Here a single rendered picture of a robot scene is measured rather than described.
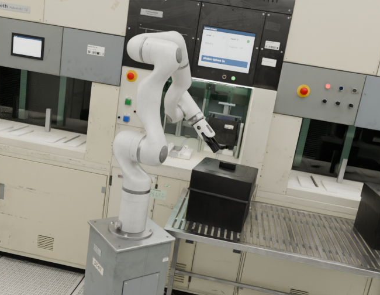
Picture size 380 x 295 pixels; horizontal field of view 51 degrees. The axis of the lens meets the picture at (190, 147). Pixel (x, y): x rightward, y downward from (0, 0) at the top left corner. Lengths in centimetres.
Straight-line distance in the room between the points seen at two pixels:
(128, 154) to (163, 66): 38
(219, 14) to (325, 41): 58
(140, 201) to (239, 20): 114
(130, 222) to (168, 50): 71
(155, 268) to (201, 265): 84
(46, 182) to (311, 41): 177
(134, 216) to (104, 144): 85
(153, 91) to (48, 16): 112
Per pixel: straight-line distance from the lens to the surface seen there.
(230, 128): 280
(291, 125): 228
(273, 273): 258
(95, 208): 257
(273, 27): 225
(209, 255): 253
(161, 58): 152
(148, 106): 156
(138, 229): 171
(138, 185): 163
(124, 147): 161
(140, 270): 172
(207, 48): 225
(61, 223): 270
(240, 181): 181
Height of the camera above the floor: 153
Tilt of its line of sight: 13 degrees down
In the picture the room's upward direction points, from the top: 9 degrees clockwise
